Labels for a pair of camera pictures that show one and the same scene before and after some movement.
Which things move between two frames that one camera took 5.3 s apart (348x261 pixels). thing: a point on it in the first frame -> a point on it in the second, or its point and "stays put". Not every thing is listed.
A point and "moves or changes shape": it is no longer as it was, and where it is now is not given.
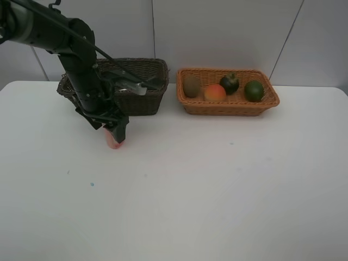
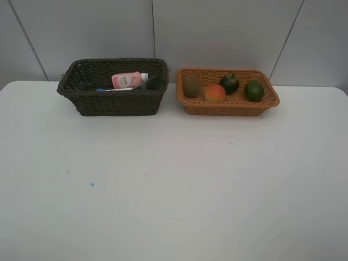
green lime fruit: [254, 91] stays put
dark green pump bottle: [154, 83] stays put
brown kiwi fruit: [191, 86] stays put
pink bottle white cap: [112, 142] moves or changes shape
